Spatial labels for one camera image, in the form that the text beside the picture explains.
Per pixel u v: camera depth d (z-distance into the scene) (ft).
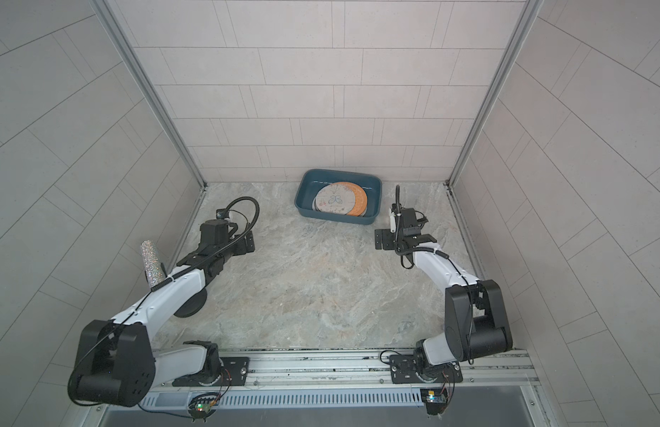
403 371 2.32
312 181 3.72
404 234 2.24
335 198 3.55
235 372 2.32
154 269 2.19
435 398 2.24
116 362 1.29
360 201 3.53
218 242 2.12
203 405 2.09
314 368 2.38
